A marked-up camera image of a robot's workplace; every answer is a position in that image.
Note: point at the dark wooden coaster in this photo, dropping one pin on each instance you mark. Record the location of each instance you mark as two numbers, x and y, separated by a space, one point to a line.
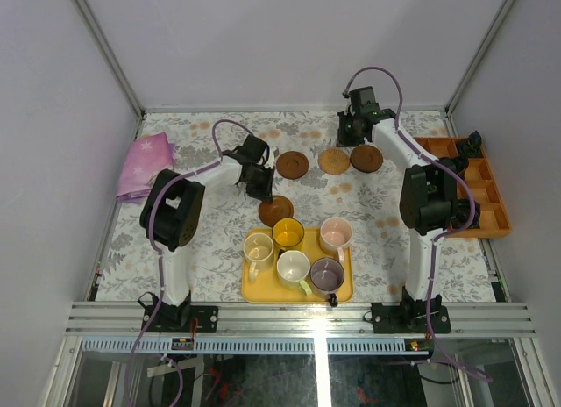
292 165
366 159
278 209

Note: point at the white green-handled mug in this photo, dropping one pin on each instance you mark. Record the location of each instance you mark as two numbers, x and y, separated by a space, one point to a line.
293 269

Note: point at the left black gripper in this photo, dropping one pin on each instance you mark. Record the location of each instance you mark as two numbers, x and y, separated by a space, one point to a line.
259 188

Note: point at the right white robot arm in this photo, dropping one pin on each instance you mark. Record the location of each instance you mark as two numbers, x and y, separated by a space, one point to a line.
428 198

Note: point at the right woven rattan coaster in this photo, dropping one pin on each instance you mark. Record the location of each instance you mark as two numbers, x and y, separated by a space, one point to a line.
333 161

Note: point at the small black clip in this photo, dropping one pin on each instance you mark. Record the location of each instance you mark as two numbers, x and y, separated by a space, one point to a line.
333 300

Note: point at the orange compartment organizer tray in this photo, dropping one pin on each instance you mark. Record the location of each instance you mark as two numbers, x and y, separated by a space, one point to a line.
493 219

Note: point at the purple mug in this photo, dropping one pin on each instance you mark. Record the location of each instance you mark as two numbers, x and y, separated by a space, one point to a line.
326 277

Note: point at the yellow glass cup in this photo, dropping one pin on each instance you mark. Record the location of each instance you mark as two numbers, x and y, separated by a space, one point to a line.
288 234

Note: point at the pink mug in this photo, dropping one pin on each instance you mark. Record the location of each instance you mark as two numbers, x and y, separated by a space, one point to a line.
335 236

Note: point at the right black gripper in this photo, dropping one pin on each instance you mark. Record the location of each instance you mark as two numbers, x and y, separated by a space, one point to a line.
343 140

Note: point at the cream mug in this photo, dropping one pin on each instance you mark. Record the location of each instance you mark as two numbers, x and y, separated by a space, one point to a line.
259 254

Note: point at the aluminium frame rail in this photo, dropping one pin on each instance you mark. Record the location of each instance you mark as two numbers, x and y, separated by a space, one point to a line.
467 320

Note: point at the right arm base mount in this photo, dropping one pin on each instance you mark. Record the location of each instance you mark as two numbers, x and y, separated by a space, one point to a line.
410 316

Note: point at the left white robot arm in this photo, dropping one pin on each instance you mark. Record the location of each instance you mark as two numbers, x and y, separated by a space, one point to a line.
173 208

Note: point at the blue slotted cable duct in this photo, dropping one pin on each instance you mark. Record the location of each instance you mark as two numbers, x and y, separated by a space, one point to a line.
242 345

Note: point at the black item top compartment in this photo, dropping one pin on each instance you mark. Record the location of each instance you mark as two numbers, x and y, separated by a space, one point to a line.
471 146

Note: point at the purple snowflake cloth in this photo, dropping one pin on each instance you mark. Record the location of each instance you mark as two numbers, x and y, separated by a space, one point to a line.
145 159

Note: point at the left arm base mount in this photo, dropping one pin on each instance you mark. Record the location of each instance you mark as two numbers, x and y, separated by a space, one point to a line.
186 317

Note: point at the black coiled item lower compartment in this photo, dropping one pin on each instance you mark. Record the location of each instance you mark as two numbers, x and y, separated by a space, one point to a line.
462 214

